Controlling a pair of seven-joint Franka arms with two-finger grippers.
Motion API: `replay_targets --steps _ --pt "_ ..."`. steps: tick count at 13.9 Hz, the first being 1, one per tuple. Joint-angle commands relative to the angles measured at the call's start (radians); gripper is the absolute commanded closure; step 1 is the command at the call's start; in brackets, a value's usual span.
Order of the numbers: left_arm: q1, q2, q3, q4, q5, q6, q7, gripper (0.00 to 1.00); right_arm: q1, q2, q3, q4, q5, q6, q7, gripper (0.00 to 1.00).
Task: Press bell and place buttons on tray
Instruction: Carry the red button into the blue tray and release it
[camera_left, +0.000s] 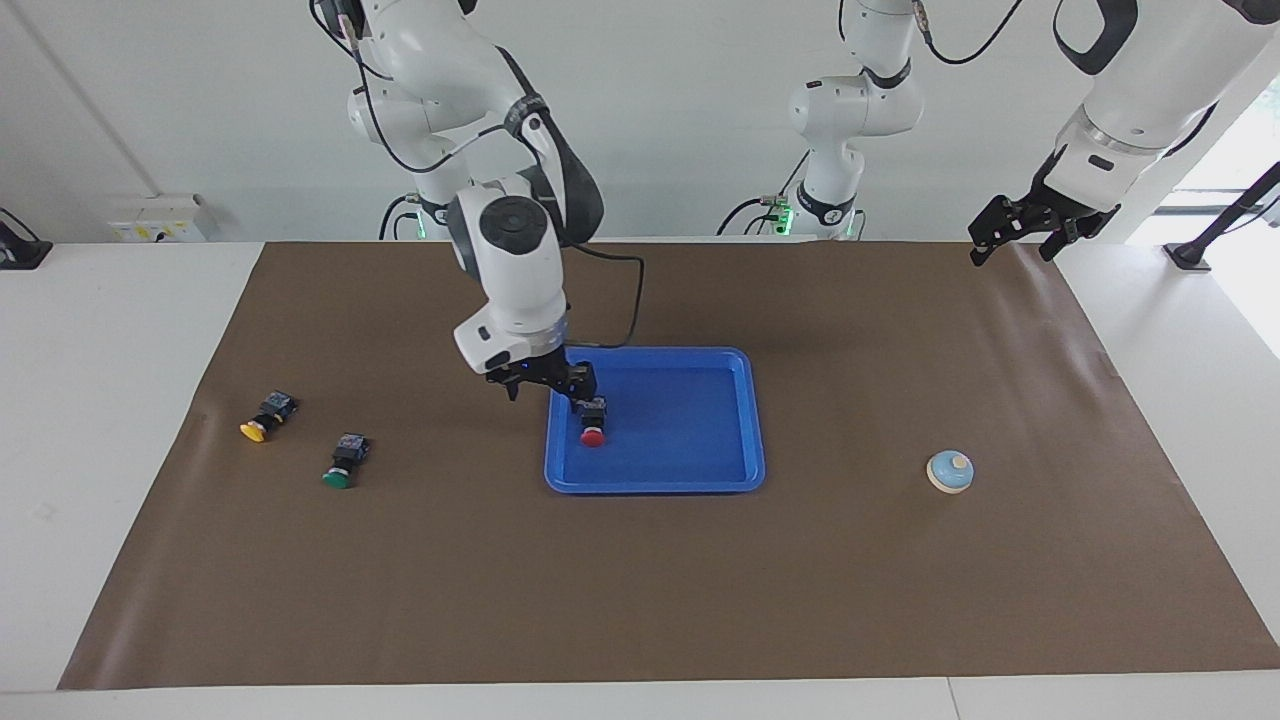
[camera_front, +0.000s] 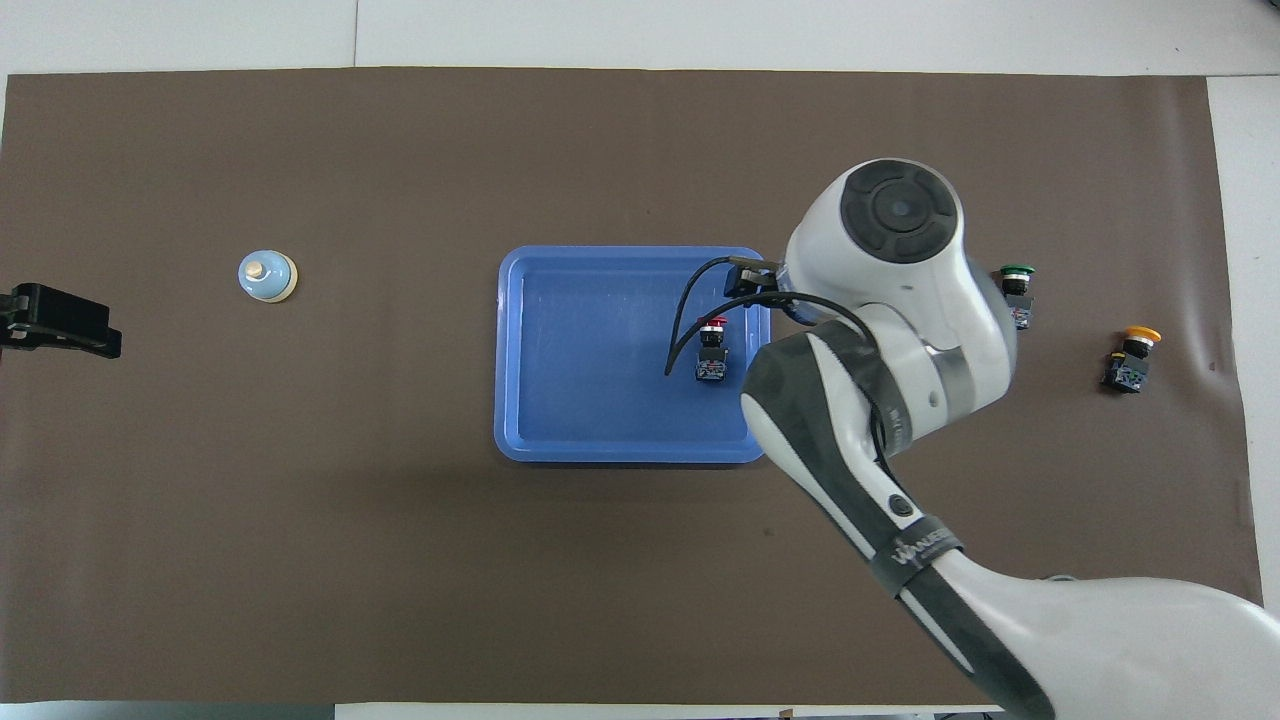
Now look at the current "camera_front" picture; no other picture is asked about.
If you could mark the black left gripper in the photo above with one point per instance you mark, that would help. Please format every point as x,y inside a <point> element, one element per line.
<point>20,318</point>

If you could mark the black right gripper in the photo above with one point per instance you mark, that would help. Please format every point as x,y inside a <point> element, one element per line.
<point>750,282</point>

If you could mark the red mushroom push button switch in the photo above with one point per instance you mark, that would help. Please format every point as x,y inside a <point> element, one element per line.
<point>712,355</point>

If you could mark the green mushroom push button switch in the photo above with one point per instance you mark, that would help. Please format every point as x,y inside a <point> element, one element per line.
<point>1018,285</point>

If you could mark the yellow mushroom push button switch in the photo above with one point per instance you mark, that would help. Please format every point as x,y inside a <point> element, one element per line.
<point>1128,368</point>

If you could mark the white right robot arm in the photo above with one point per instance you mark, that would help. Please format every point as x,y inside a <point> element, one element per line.
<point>900,330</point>

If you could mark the blue plastic tray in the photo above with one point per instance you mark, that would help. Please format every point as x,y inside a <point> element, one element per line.
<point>590,370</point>

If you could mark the light blue service bell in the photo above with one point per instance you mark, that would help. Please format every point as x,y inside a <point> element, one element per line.
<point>265,277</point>

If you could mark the brown table mat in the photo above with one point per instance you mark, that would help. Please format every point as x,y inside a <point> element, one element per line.
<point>400,580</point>

